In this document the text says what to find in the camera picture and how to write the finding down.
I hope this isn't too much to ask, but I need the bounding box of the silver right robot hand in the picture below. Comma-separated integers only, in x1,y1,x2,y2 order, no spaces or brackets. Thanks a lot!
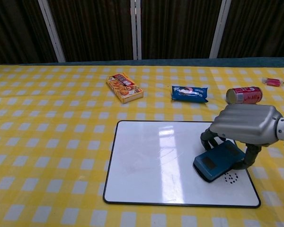
200,104,283,170

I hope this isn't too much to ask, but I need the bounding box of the blue whiteboard eraser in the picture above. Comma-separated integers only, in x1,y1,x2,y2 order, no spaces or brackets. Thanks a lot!
193,140,246,183

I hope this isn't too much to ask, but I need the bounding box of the red drink can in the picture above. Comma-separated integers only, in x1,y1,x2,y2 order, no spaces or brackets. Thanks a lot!
226,86,263,106

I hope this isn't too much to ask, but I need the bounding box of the small red candy wrapper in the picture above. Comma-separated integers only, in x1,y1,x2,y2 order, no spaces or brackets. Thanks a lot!
262,77,284,87

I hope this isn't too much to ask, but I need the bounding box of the blue cookie packet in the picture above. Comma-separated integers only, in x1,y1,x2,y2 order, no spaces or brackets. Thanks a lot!
170,85,209,104

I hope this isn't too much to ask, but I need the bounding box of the dark brown curtain panel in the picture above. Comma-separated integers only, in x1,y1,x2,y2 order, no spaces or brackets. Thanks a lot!
0,0,59,67
140,0,222,60
47,0,135,62
217,0,284,59

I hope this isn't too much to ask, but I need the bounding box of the yellow snack box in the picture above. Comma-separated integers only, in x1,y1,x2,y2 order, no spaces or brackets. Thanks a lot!
106,72,144,105

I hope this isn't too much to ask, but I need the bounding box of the yellow checkered tablecloth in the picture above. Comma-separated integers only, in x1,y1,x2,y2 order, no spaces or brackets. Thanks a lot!
0,63,284,227

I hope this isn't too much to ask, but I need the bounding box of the white partition frame post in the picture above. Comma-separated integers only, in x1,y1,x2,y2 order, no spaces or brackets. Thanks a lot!
209,0,232,59
129,0,142,60
37,0,66,63

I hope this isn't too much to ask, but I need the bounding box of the white dry-erase board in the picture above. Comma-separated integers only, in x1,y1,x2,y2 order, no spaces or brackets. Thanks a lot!
102,120,262,209

